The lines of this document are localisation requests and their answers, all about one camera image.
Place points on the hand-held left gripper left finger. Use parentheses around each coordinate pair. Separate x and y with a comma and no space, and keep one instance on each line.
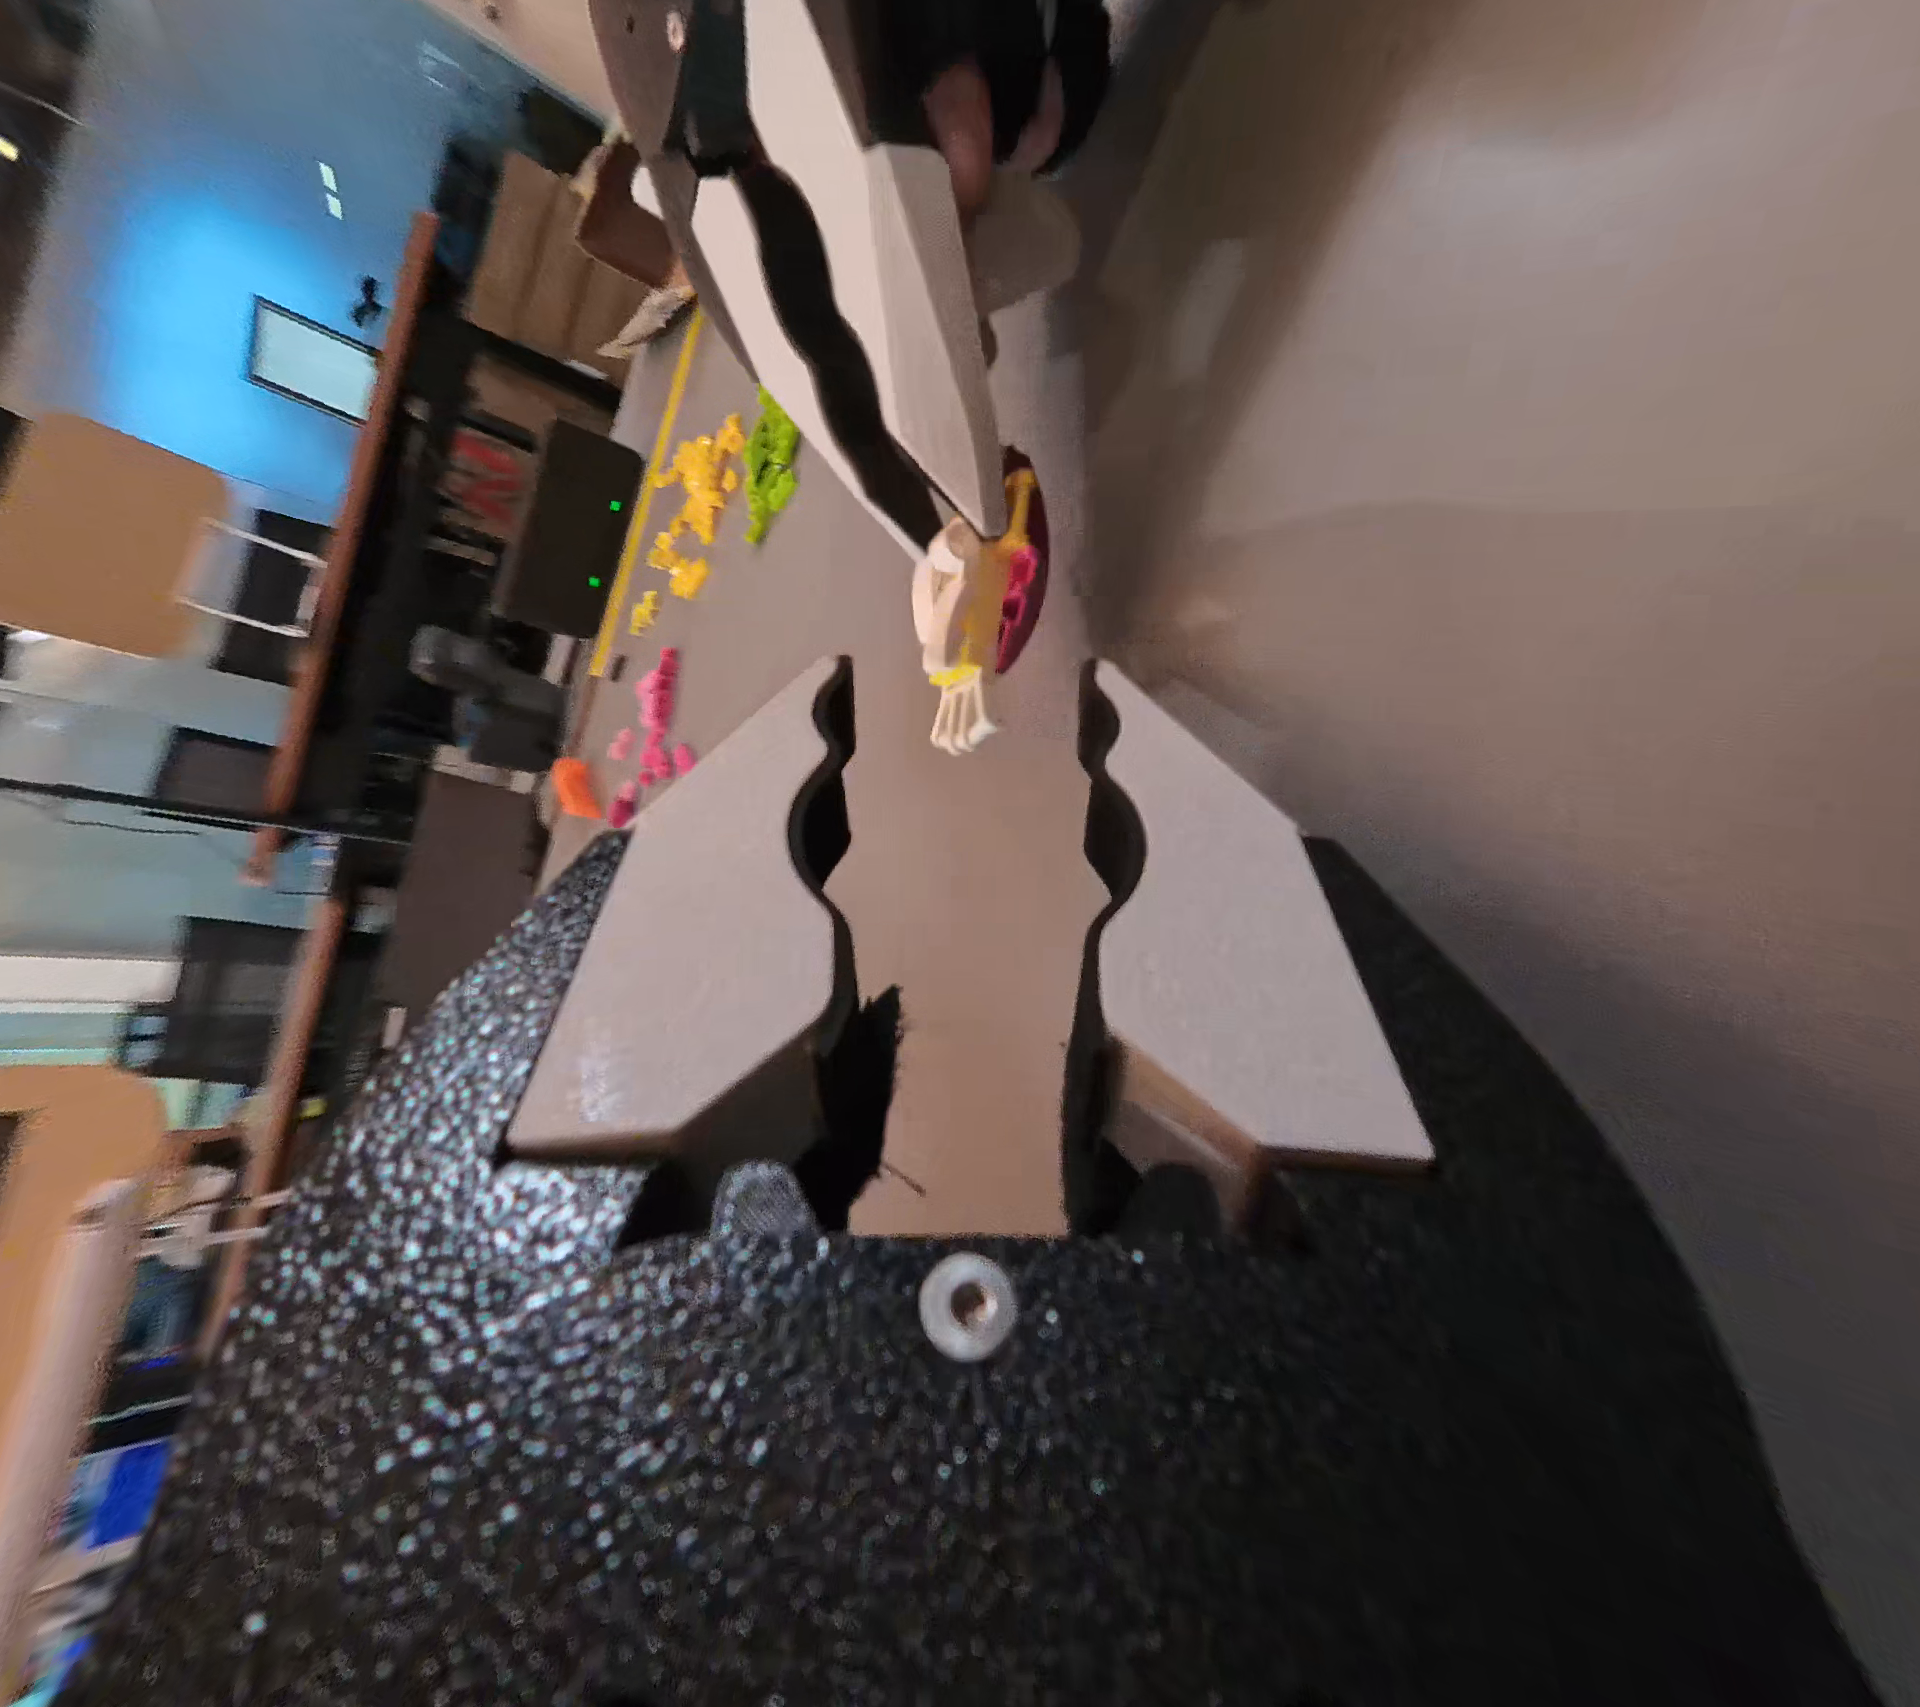
(690,942)

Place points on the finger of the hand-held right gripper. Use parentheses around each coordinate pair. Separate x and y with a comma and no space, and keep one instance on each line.
(751,282)
(930,312)

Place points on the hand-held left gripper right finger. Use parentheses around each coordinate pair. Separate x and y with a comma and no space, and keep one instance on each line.
(1244,988)

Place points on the yellow white pink lego model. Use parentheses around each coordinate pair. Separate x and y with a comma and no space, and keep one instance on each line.
(974,612)

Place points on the pile of green lego pieces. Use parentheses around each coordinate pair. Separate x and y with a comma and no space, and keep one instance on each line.
(773,462)

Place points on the orange lego piece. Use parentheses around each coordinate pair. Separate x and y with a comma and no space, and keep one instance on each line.
(577,790)

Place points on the pile of pink lego pieces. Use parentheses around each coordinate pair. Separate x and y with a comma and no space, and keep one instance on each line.
(657,732)

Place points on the pile of yellow lego pieces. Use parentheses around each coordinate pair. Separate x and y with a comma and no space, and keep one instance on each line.
(698,506)

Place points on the open cardboard box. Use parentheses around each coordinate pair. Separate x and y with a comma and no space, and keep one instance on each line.
(622,236)

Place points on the stack of cardboard boxes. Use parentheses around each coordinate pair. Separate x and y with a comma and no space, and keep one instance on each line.
(524,252)

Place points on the yellow tape strip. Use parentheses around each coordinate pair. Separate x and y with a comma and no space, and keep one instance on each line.
(645,506)

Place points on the black box with green lights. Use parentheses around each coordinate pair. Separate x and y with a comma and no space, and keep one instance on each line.
(570,530)

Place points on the dark grey device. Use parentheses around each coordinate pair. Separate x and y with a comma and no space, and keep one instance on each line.
(481,694)

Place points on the framed white panel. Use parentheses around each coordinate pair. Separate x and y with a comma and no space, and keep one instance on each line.
(313,360)

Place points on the long wooden desk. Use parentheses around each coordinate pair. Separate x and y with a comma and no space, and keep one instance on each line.
(352,538)

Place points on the tan rounded board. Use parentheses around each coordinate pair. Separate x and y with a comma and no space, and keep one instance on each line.
(105,530)

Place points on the white metal frame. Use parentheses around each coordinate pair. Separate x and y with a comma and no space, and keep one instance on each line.
(255,568)

